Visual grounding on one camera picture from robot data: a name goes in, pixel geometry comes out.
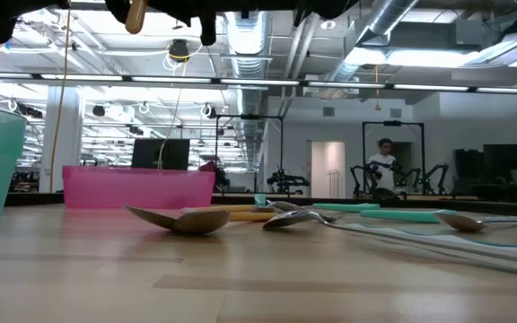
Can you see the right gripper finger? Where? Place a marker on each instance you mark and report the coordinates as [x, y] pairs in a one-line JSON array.
[[117, 9], [207, 27]]

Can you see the black background robot arm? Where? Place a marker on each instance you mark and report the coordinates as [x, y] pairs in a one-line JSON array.
[[285, 181]]

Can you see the black ceiling device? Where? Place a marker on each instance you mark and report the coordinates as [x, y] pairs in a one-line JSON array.
[[179, 49]]

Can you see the long ceiling light bar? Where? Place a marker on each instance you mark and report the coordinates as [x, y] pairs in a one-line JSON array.
[[173, 80]]

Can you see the black monitor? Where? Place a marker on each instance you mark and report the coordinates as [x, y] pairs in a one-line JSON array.
[[160, 154]]

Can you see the pink plastic bin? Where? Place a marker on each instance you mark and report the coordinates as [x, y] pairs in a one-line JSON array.
[[137, 188]]

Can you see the person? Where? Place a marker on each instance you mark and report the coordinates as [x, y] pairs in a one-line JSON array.
[[382, 163]]

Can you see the black background robot arms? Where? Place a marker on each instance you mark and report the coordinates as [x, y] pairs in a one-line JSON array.
[[438, 172]]

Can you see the dark equipment rack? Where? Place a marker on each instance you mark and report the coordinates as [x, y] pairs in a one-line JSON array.
[[501, 166]]

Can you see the silver ventilation duct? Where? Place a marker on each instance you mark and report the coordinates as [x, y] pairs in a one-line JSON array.
[[388, 13], [246, 36]]

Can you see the black metal rig frame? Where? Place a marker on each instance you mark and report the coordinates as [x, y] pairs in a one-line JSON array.
[[393, 123], [249, 116]]

